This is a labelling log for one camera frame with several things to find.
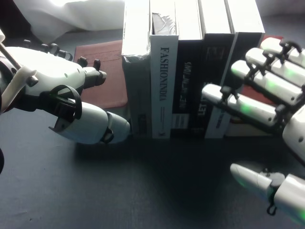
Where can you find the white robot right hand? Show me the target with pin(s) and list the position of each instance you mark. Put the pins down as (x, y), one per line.
(257, 109)

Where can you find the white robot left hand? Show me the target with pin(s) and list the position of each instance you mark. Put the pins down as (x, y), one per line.
(54, 74)

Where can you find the grey spine book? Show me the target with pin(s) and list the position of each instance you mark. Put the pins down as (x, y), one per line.
(138, 95)

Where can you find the white FASHIONINDIA book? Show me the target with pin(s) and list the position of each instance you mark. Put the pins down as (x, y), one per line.
(163, 107)

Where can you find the black cover white spine book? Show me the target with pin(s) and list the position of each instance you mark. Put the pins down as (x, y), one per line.
(245, 14)

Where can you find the black book white lettering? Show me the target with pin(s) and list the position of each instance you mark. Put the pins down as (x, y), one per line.
(188, 21)

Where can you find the white cloth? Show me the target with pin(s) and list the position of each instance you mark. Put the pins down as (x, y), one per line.
(71, 14)

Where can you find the dark maroon background object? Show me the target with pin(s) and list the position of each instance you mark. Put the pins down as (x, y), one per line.
(12, 16)

